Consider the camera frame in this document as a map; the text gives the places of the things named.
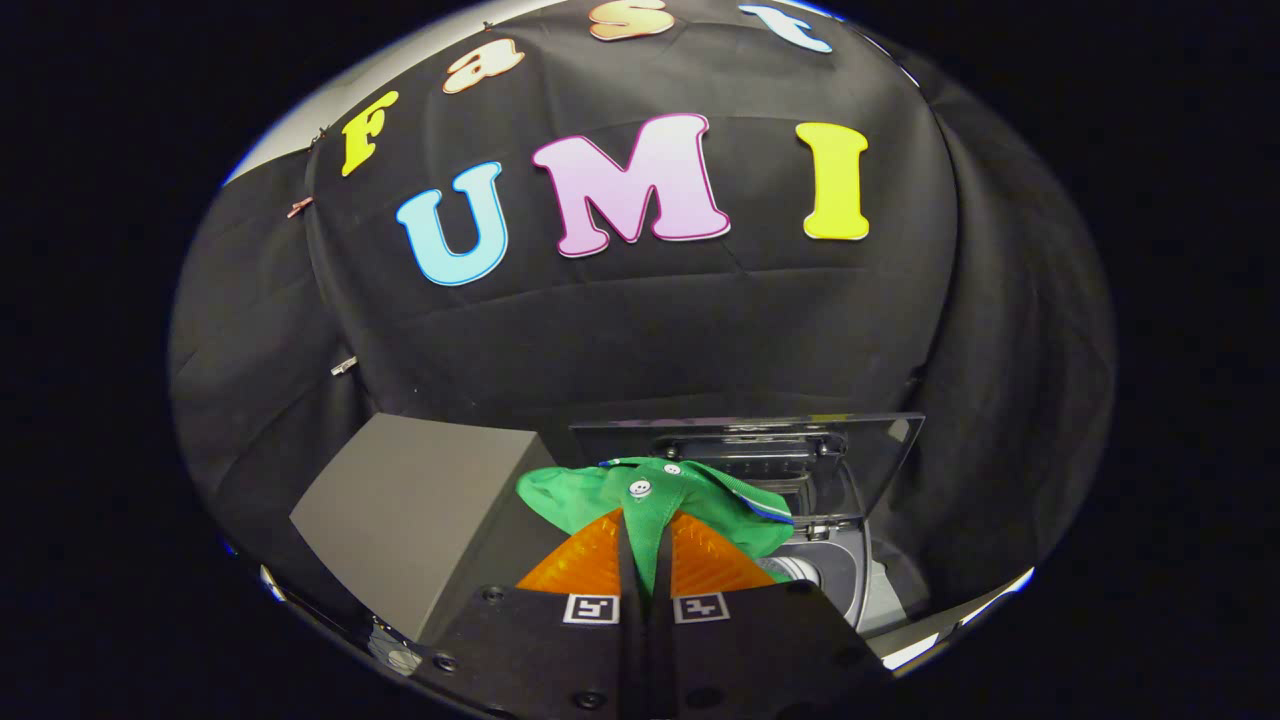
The green polo shirt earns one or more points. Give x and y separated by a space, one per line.
640 520

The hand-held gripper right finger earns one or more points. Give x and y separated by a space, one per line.
662 650

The black backdrop cloth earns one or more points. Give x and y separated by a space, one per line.
650 340

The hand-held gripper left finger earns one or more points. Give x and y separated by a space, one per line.
628 640

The grey washing machine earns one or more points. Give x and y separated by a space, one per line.
835 575

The silver clip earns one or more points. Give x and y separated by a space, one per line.
343 365

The grey box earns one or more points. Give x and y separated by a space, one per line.
420 500

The copper clip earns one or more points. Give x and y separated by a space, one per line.
299 207

